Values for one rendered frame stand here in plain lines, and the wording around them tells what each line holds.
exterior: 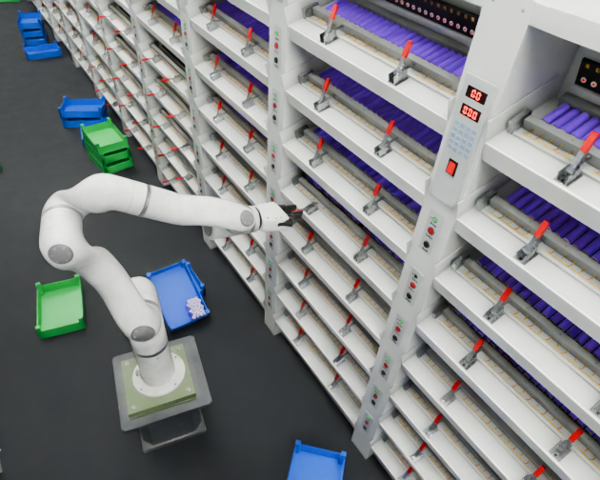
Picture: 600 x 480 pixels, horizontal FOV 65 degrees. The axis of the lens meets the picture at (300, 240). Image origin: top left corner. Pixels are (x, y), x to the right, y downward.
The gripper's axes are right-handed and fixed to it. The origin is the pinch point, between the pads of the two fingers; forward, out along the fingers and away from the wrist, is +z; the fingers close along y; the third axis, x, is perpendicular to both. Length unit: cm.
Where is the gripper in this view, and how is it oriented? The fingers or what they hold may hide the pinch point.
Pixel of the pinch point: (293, 211)
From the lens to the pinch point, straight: 156.5
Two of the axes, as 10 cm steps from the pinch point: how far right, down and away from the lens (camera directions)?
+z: 7.9, -1.6, 5.9
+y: 5.5, 5.9, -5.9
